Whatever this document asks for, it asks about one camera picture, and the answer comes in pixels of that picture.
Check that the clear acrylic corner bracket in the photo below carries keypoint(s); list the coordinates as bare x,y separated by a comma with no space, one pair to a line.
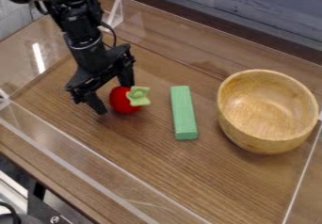
112,17

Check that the red plush strawberry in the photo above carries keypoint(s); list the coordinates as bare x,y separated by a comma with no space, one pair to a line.
127,100

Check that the wooden bowl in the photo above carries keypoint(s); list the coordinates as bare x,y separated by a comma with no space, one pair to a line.
267,111

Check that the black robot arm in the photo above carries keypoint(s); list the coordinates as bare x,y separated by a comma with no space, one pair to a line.
77,17

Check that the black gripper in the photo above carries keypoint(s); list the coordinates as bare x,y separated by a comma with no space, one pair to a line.
97,66

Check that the black table leg bracket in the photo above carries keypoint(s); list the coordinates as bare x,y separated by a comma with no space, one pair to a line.
38,209

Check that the green rectangular block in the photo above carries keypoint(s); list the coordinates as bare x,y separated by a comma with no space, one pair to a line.
183,114

